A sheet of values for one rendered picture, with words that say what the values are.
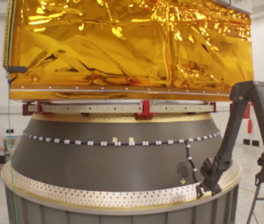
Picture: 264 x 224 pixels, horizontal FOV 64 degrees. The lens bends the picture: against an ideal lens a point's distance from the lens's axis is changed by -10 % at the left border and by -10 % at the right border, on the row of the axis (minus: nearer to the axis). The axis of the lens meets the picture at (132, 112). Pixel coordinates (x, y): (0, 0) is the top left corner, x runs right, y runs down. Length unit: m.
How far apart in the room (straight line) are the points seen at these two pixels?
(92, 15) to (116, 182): 0.97
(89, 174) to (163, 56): 0.88
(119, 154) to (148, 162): 0.17
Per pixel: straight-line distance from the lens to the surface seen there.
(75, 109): 1.48
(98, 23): 1.43
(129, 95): 1.46
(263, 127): 0.95
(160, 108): 1.46
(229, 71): 1.94
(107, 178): 1.34
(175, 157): 1.44
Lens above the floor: 1.71
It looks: 2 degrees down
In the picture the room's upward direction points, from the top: straight up
